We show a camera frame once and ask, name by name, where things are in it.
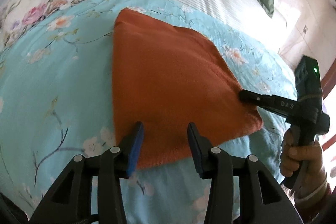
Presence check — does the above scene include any light blue floral bedsheet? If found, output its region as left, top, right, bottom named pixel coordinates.
left=1, top=0, right=296, bottom=223

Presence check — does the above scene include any red sleeve right forearm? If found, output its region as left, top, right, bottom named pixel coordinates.
left=294, top=181, right=331, bottom=223

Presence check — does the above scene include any orange knitted sweater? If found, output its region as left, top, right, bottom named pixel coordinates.
left=112, top=9, right=263, bottom=169

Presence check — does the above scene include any red wooden door frame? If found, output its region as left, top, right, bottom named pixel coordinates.
left=321, top=59, right=336, bottom=151

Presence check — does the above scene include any pink floral white cloth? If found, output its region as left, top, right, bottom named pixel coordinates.
left=1, top=0, right=84, bottom=51

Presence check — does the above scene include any person's right hand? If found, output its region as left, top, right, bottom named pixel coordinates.
left=280, top=129, right=327, bottom=198

